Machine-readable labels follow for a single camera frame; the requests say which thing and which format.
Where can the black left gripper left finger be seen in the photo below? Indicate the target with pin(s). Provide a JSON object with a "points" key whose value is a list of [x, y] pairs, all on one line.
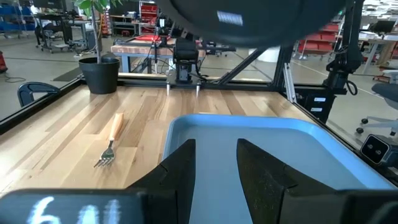
{"points": [[174, 186]]}

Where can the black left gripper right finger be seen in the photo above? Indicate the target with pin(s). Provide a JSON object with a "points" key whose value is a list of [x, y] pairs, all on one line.
{"points": [[261, 186]]}

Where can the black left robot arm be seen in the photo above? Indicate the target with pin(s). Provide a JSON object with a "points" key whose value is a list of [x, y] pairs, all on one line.
{"points": [[264, 25]]}

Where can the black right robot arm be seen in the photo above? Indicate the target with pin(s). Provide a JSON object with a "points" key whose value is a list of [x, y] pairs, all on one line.
{"points": [[185, 53]]}

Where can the blue plastic tray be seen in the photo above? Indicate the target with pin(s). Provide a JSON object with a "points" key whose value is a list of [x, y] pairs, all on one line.
{"points": [[280, 155]]}

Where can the black box with white labels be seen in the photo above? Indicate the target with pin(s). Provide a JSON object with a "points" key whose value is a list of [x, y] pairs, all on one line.
{"points": [[314, 107]]}

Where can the black plant pot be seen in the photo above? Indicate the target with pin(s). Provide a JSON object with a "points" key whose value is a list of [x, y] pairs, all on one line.
{"points": [[99, 77]]}

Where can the wooden workbench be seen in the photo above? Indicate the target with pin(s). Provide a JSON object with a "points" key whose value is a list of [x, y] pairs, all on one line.
{"points": [[140, 49]]}

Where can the rack with red bins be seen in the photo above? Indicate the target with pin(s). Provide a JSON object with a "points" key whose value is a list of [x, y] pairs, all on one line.
{"points": [[317, 42]]}

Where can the grey office chair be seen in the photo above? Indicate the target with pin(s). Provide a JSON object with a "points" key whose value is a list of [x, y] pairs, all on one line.
{"points": [[388, 93]]}

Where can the tall shelf with red bins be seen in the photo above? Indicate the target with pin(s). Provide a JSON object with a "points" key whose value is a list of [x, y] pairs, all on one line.
{"points": [[148, 12]]}

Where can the white desk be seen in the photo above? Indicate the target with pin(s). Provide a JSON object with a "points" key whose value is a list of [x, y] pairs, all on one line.
{"points": [[376, 39]]}

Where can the black workstation desk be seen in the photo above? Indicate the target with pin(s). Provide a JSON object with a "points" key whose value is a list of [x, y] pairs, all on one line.
{"points": [[53, 28]]}

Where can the small green leafy tree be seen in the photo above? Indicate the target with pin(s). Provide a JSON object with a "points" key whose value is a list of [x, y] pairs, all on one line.
{"points": [[85, 4]]}

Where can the shelf with blue bins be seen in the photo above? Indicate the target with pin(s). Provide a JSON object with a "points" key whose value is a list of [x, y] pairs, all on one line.
{"points": [[15, 18]]}

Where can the silver metal bracket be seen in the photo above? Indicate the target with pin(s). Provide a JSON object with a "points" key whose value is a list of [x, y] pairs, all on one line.
{"points": [[289, 84]]}

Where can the table-level camera box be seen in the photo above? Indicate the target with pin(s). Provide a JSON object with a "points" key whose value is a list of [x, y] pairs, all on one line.
{"points": [[374, 150]]}

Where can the black aluminium table frame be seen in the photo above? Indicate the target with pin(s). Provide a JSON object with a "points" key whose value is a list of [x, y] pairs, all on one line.
{"points": [[37, 105]]}

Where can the black curved bracket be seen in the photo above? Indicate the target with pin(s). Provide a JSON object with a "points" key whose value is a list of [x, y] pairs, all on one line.
{"points": [[25, 93]]}

